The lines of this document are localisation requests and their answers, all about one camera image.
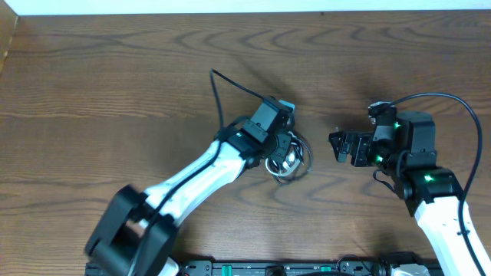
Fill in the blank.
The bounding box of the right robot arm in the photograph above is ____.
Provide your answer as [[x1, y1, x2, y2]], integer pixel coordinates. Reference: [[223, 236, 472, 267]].
[[328, 111, 490, 275]]

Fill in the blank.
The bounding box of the white usb cable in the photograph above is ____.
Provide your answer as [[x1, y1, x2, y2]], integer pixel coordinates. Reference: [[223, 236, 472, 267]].
[[264, 132, 306, 178]]

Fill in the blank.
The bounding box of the left camera black cable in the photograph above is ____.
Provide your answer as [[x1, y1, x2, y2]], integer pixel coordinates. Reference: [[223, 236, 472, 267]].
[[130, 68, 266, 276]]

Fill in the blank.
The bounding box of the black usb cable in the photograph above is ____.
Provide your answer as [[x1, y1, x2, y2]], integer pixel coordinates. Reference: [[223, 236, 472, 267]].
[[268, 130, 313, 186]]

